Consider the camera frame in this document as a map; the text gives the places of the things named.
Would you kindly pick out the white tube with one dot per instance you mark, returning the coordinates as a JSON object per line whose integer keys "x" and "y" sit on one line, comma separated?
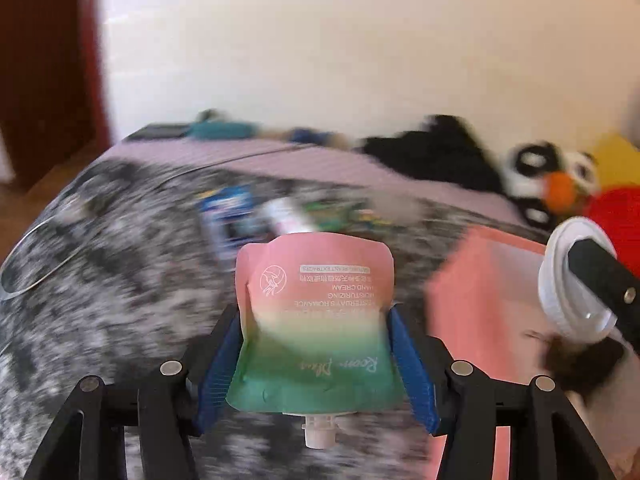
{"x": 287, "y": 215}

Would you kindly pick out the black cloth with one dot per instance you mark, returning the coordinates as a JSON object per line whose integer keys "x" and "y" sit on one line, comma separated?
{"x": 430, "y": 155}

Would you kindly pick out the pink box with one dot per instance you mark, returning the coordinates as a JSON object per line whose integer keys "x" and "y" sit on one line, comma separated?
{"x": 465, "y": 300}

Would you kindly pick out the black white plush toy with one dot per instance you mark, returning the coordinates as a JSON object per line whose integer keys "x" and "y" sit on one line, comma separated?
{"x": 525, "y": 180}

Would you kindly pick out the yellow object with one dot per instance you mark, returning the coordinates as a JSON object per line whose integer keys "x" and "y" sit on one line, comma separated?
{"x": 620, "y": 160}

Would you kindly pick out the red plush object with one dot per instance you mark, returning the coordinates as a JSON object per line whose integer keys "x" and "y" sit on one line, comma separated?
{"x": 620, "y": 220}

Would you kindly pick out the pink bed sheet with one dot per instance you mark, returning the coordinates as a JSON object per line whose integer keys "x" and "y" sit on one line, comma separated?
{"x": 280, "y": 160}

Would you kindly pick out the grey mottled cloth desktop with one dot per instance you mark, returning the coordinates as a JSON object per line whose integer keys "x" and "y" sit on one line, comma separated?
{"x": 125, "y": 285}

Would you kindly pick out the red-brown door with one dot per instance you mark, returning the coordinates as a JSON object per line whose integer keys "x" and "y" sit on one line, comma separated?
{"x": 45, "y": 60}

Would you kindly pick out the dark flat case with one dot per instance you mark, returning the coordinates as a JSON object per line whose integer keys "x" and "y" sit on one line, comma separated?
{"x": 160, "y": 131}

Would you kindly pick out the small blue object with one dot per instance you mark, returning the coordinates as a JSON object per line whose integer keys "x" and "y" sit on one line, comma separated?
{"x": 312, "y": 136}

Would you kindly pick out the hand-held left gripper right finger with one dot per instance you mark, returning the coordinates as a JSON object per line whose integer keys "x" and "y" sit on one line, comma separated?
{"x": 417, "y": 375}

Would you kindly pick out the teal object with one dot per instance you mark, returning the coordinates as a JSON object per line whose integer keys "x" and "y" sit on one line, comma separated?
{"x": 220, "y": 130}

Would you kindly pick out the dark green card packet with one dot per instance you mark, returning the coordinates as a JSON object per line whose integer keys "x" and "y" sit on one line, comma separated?
{"x": 340, "y": 212}

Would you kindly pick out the white round lid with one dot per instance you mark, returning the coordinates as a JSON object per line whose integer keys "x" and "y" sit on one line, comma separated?
{"x": 557, "y": 280}

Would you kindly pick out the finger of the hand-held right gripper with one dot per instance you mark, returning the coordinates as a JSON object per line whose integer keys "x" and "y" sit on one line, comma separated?
{"x": 605, "y": 280}

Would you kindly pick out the pink green hand cream pouch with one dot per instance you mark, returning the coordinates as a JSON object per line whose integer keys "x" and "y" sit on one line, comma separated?
{"x": 310, "y": 310}

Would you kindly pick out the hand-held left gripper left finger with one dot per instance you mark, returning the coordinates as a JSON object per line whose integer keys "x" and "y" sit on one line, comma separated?
{"x": 220, "y": 375}

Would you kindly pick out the blue label packet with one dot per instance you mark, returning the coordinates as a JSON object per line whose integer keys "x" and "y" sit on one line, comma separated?
{"x": 230, "y": 210}

